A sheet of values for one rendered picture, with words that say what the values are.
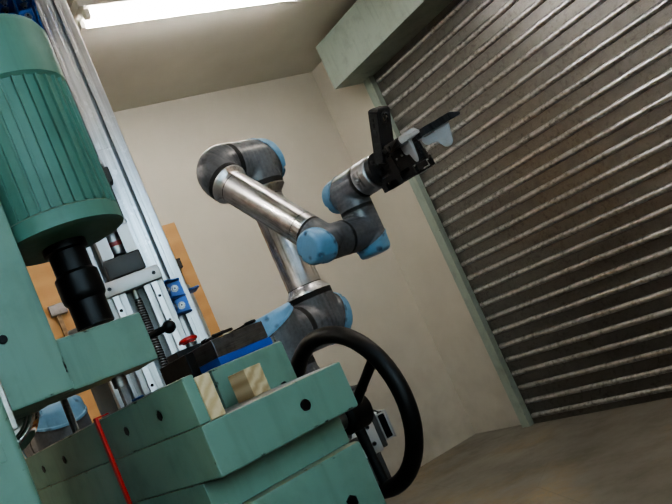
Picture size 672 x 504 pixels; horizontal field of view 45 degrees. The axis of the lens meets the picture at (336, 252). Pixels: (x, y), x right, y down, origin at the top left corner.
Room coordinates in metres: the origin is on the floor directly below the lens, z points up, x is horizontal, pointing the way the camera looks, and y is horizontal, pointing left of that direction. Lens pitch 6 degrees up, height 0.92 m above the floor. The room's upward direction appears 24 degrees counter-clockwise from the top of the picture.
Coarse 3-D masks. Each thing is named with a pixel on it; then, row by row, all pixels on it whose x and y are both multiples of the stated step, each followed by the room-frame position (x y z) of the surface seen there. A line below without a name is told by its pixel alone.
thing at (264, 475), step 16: (320, 432) 1.02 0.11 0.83; (336, 432) 1.03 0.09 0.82; (288, 448) 0.99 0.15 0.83; (304, 448) 1.00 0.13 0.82; (320, 448) 1.01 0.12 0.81; (336, 448) 1.03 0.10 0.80; (256, 464) 0.95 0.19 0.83; (272, 464) 0.97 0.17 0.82; (288, 464) 0.98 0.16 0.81; (304, 464) 0.99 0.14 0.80; (224, 480) 0.92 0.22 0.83; (240, 480) 0.94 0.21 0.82; (256, 480) 0.95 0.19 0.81; (272, 480) 0.96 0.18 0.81; (160, 496) 0.99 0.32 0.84; (176, 496) 0.96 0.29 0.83; (192, 496) 0.93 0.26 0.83; (208, 496) 0.91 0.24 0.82; (224, 496) 0.92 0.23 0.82; (240, 496) 0.93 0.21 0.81
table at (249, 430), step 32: (288, 384) 0.96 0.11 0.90; (320, 384) 0.98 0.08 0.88; (224, 416) 0.89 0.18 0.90; (256, 416) 0.92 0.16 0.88; (288, 416) 0.94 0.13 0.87; (320, 416) 0.97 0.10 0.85; (160, 448) 0.95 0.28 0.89; (192, 448) 0.90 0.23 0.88; (224, 448) 0.88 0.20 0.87; (256, 448) 0.91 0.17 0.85; (64, 480) 1.22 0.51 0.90; (96, 480) 1.12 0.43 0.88; (128, 480) 1.05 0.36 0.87; (160, 480) 0.98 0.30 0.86; (192, 480) 0.92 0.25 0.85
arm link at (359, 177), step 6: (366, 156) 1.68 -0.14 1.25; (360, 162) 1.67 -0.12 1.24; (354, 168) 1.68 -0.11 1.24; (360, 168) 1.66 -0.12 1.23; (354, 174) 1.68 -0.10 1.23; (360, 174) 1.66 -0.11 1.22; (366, 174) 1.66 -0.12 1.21; (354, 180) 1.68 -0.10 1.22; (360, 180) 1.67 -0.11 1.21; (366, 180) 1.66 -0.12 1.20; (360, 186) 1.68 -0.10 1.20; (366, 186) 1.67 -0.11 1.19; (372, 186) 1.67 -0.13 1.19; (378, 186) 1.67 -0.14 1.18; (366, 192) 1.69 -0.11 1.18; (372, 192) 1.69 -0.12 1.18
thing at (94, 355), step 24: (72, 336) 1.03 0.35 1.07; (96, 336) 1.05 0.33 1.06; (120, 336) 1.07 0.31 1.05; (144, 336) 1.09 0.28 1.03; (72, 360) 1.02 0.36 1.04; (96, 360) 1.04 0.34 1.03; (120, 360) 1.06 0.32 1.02; (144, 360) 1.08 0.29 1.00; (96, 384) 1.06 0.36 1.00; (120, 384) 1.08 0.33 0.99
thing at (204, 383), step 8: (200, 376) 0.89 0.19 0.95; (208, 376) 0.89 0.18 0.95; (200, 384) 0.88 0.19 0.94; (208, 384) 0.89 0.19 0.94; (200, 392) 0.88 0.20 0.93; (208, 392) 0.89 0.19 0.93; (216, 392) 0.89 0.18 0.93; (208, 400) 0.88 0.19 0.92; (216, 400) 0.89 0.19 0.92; (208, 408) 0.88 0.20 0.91; (216, 408) 0.89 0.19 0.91; (216, 416) 0.89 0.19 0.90
